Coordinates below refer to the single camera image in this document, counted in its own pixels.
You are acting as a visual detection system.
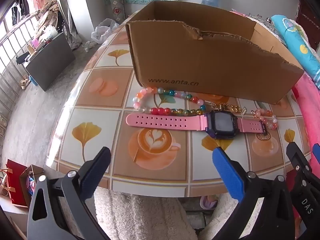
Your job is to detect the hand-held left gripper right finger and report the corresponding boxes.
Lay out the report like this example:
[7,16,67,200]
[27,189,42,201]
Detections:
[200,146,304,240]

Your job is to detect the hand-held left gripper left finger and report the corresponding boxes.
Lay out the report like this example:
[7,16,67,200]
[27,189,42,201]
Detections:
[26,146,112,240]

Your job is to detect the pink strap smart watch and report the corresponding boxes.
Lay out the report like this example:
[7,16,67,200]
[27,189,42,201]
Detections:
[126,110,268,139]

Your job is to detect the multicolored bead bracelet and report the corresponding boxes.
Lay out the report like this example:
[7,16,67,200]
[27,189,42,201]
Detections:
[132,87,207,117]

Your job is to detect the brown cardboard box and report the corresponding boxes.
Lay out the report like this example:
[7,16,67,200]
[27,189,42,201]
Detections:
[126,1,304,105]

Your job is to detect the pink slipper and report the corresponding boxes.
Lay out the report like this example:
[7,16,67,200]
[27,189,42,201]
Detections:
[200,195,218,209]

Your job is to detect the person's white fleece clothing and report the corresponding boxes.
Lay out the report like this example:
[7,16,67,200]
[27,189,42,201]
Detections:
[93,187,242,240]

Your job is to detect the brown paper bag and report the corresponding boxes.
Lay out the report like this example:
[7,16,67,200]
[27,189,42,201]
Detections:
[19,164,44,207]

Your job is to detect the red gift bag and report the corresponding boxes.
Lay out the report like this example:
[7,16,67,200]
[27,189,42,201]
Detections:
[0,159,28,207]

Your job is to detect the beige shoes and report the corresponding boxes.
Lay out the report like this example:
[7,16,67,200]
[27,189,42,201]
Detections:
[20,75,32,90]

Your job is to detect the blue cartoon pillow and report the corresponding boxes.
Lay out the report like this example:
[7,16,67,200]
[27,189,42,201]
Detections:
[271,14,320,89]

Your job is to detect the dark cabinet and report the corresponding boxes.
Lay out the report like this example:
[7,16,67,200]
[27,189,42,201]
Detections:
[16,32,76,92]

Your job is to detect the grey lace cloth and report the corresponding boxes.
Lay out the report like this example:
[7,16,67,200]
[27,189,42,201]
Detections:
[246,12,285,45]

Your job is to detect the white plastic bag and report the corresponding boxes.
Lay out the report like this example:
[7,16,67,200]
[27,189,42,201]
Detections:
[90,18,120,44]

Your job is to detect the dark brown door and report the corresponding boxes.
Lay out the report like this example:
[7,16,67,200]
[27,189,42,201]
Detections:
[295,0,318,30]

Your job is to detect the grey curtain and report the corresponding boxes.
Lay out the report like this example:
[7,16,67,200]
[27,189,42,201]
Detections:
[56,0,83,50]

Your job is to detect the pile of clothes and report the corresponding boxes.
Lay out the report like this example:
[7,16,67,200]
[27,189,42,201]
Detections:
[31,0,67,44]

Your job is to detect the patterned rolled cushion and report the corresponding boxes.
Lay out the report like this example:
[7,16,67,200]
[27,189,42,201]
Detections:
[102,0,125,22]

